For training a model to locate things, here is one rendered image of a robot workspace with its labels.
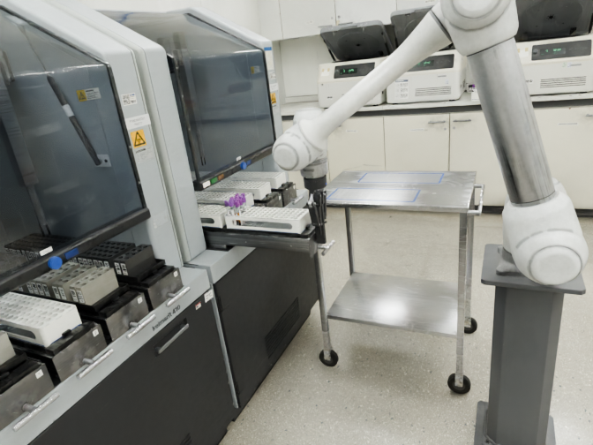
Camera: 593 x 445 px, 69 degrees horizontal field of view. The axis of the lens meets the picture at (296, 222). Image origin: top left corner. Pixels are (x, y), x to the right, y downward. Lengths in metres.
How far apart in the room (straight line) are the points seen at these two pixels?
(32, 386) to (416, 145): 3.13
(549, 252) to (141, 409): 1.13
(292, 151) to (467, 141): 2.59
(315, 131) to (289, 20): 3.09
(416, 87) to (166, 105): 2.47
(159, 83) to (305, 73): 3.18
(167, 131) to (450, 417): 1.48
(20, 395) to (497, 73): 1.22
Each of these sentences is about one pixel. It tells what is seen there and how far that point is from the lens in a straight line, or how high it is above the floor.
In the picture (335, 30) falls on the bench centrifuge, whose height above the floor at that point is 1.51.
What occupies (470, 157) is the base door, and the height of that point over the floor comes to 0.47.
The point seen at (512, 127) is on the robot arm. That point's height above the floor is 1.16.
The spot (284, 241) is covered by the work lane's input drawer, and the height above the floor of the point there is 0.79.
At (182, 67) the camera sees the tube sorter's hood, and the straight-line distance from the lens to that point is 1.54.
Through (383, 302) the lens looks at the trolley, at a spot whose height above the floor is 0.28.
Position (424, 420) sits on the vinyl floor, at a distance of 1.91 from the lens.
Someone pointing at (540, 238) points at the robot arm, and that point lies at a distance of 1.13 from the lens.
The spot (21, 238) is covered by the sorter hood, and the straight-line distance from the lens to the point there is 1.14.
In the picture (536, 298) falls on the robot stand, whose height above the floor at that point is 0.64.
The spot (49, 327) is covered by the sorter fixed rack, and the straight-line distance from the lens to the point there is 1.17.
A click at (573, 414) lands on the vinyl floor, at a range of 2.06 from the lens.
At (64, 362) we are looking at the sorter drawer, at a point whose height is 0.78.
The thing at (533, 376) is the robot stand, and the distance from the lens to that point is 1.61.
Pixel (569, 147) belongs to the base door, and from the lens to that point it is 3.64.
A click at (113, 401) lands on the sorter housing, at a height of 0.59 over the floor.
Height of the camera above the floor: 1.37
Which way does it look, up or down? 21 degrees down
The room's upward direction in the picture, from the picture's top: 7 degrees counter-clockwise
